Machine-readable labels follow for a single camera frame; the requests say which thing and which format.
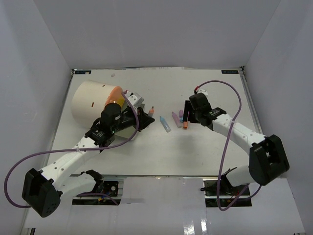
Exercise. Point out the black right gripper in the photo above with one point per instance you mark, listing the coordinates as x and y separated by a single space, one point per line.
190 119

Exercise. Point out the yellow drawer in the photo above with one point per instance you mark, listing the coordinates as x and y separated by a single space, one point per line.
120 101

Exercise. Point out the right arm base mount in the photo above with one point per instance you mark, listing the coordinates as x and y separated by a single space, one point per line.
227 195

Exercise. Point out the pink purple highlighter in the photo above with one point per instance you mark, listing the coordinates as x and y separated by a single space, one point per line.
176 120

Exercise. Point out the light blue highlighter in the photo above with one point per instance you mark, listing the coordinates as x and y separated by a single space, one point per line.
164 124

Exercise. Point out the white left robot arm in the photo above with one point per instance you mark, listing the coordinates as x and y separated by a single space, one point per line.
43 189

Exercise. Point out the orange clear highlighter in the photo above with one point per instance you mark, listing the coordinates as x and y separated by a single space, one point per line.
151 112

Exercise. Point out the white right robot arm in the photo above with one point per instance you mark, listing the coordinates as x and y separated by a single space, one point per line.
267 157

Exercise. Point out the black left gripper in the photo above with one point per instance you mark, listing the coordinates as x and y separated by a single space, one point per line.
143 119

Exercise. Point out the orange top drawer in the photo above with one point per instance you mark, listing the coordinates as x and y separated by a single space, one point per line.
114 95

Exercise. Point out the orange highlighter cap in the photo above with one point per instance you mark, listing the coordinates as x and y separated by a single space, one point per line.
185 125

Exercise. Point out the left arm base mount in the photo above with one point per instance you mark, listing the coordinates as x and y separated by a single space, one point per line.
105 193

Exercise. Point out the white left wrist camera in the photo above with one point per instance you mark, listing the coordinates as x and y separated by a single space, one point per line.
134 98

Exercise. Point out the cream cylindrical drawer organizer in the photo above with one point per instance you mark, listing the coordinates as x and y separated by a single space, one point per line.
89 101

